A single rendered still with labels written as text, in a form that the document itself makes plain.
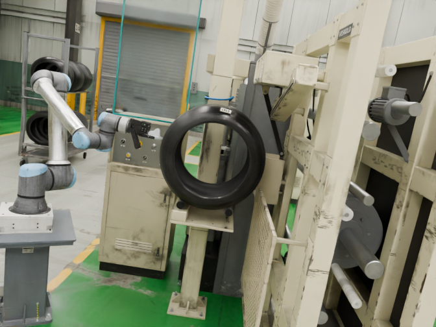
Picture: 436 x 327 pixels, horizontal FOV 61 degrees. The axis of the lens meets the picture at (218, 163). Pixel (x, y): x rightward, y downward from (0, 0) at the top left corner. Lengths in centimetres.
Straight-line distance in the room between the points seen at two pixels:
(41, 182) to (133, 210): 83
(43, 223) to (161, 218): 94
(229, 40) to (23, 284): 193
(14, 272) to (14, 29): 1151
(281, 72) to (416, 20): 1081
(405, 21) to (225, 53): 1026
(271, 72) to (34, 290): 190
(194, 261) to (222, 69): 131
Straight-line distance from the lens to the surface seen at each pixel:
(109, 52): 1223
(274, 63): 180
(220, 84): 241
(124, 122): 217
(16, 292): 266
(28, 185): 244
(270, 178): 242
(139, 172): 291
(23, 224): 243
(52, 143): 255
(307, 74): 173
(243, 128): 201
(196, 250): 265
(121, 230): 308
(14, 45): 1360
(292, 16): 1171
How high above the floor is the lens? 159
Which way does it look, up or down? 11 degrees down
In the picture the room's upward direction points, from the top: 9 degrees clockwise
